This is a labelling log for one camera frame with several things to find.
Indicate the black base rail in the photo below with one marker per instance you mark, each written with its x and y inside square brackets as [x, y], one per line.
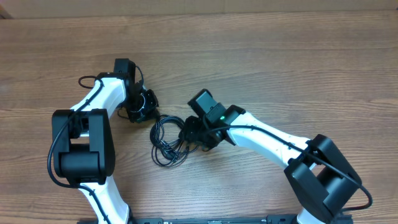
[270, 219]

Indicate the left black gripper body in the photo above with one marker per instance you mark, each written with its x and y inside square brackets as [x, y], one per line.
[140, 106]

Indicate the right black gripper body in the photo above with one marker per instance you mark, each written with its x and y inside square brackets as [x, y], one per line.
[196, 131]

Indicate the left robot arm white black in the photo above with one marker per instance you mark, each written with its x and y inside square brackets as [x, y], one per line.
[82, 154]

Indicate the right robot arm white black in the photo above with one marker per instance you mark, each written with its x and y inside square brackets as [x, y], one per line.
[319, 174]

